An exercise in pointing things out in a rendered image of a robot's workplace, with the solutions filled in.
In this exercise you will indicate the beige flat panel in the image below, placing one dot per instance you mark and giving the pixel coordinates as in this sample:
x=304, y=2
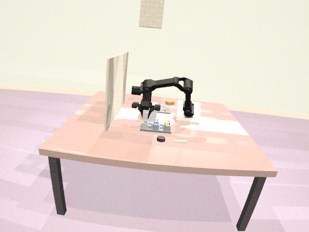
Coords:
x=115, y=90

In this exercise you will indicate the dark grey short cylinder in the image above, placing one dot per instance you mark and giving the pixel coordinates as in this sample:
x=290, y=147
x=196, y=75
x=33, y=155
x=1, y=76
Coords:
x=161, y=139

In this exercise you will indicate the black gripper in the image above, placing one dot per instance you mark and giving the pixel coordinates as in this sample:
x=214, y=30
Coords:
x=136, y=104

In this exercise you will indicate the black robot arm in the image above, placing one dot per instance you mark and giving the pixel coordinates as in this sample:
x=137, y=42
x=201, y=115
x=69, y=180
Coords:
x=149, y=85

